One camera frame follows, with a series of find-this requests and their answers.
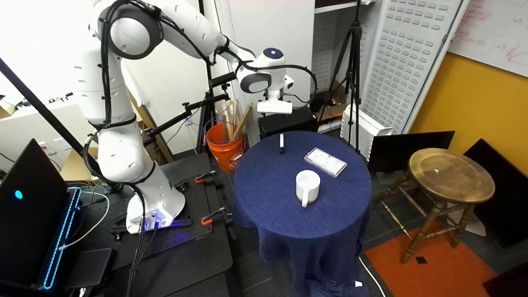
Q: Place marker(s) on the white whiteboard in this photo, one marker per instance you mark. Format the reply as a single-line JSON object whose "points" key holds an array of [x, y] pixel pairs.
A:
{"points": [[496, 30]]}

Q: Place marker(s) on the orange floor mat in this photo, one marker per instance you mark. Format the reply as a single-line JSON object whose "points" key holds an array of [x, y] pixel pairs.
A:
{"points": [[440, 273]]}

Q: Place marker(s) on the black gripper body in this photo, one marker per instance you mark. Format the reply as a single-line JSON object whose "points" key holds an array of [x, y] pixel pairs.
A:
{"points": [[280, 123]]}

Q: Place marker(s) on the white perforated cabinet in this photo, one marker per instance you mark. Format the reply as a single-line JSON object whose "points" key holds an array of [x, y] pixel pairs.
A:
{"points": [[402, 60]]}

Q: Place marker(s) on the black flat panel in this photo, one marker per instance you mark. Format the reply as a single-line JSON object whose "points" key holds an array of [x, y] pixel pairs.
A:
{"points": [[410, 149], [504, 192]]}

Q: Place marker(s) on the wooden sticks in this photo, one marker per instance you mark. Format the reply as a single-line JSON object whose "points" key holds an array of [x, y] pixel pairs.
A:
{"points": [[237, 124]]}

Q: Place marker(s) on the orange clamp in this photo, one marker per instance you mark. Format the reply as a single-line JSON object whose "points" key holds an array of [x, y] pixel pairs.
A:
{"points": [[205, 177], [215, 217]]}

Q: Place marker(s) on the round wooden stool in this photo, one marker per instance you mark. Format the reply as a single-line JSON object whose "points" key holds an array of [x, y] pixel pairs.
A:
{"points": [[451, 174]]}

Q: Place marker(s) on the black box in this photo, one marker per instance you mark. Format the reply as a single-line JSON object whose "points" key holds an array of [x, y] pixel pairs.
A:
{"points": [[303, 124]]}

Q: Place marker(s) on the blue round tablecloth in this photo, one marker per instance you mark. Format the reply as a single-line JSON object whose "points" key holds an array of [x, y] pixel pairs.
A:
{"points": [[303, 232]]}

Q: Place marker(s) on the white mug with brown base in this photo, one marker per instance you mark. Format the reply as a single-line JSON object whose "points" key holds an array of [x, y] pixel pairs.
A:
{"points": [[308, 184]]}

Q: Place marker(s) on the black diagonal pole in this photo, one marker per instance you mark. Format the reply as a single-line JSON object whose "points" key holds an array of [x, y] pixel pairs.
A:
{"points": [[50, 113]]}

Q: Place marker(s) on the orange bucket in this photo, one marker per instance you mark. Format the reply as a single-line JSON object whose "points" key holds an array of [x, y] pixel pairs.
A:
{"points": [[225, 154]]}

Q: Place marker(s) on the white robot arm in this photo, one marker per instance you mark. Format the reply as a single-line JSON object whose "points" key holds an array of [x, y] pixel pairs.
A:
{"points": [[121, 154]]}

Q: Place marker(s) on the clear plastic box white card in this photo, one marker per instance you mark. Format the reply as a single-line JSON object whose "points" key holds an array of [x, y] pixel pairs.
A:
{"points": [[326, 162]]}

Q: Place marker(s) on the black tablet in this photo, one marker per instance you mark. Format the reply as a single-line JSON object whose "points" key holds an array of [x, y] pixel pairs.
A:
{"points": [[91, 266]]}

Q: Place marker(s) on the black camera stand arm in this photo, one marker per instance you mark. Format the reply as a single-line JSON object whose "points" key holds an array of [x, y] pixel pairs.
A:
{"points": [[184, 113]]}

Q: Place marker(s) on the white marker with black cap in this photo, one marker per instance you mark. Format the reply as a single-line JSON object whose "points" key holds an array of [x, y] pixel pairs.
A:
{"points": [[283, 144]]}

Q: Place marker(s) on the white ribbed heater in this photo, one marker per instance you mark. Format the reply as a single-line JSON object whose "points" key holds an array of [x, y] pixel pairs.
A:
{"points": [[364, 134]]}

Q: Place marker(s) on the black tripod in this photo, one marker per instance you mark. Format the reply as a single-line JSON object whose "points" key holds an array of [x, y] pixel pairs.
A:
{"points": [[352, 71]]}

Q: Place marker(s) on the black perforated robot table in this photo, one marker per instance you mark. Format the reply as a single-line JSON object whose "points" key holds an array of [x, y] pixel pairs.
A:
{"points": [[182, 258]]}

